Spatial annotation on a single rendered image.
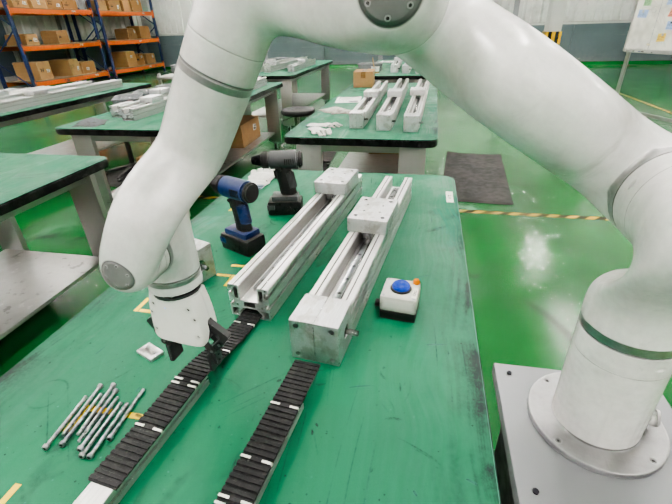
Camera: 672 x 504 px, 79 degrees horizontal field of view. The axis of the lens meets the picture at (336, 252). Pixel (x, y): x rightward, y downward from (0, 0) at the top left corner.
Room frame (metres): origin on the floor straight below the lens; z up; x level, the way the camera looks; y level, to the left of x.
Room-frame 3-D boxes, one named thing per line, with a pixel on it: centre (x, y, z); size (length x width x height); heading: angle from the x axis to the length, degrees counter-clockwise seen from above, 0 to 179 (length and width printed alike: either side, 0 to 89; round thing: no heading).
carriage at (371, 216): (1.06, -0.11, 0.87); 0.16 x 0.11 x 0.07; 161
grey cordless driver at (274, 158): (1.35, 0.20, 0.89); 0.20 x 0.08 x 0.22; 89
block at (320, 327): (0.63, 0.02, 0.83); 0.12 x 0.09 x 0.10; 71
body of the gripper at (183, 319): (0.56, 0.26, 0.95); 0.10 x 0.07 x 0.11; 71
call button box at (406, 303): (0.76, -0.14, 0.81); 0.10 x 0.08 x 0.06; 71
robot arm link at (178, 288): (0.56, 0.26, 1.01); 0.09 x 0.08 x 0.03; 71
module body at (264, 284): (1.12, 0.07, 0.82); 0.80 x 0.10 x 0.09; 161
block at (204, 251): (0.91, 0.38, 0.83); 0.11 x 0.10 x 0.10; 58
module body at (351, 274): (1.06, -0.11, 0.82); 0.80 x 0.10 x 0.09; 161
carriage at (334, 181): (1.36, -0.01, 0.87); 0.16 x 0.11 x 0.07; 161
